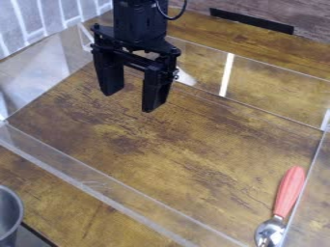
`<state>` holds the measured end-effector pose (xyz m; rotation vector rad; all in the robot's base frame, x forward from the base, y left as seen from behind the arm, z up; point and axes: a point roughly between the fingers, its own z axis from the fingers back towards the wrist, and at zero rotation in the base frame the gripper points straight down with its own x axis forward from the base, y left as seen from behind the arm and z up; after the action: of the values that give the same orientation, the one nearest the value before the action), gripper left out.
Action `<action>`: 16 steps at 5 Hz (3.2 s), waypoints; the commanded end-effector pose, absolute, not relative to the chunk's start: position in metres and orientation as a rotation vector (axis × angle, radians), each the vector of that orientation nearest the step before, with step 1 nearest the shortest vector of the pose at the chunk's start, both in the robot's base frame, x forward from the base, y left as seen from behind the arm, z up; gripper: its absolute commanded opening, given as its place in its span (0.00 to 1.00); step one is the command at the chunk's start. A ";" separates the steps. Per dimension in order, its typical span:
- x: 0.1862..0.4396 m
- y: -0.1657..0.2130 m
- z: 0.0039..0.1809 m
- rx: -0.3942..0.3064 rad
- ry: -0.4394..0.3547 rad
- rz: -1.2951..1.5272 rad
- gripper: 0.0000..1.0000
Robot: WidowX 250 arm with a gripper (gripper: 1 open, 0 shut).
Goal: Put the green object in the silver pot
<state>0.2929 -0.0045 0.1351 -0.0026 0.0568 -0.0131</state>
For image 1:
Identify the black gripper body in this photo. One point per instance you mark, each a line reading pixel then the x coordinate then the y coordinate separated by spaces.
pixel 136 46

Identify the red handled metal spoon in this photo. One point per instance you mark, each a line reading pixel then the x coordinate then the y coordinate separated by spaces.
pixel 271 231

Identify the silver cup at edge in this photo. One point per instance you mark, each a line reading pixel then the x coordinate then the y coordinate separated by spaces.
pixel 11 216

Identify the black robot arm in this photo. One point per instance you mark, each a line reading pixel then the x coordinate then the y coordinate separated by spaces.
pixel 146 13

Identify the clear acrylic enclosure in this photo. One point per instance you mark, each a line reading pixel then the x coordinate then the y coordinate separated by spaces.
pixel 181 177

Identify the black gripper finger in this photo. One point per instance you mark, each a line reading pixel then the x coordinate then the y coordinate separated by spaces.
pixel 110 72
pixel 157 83

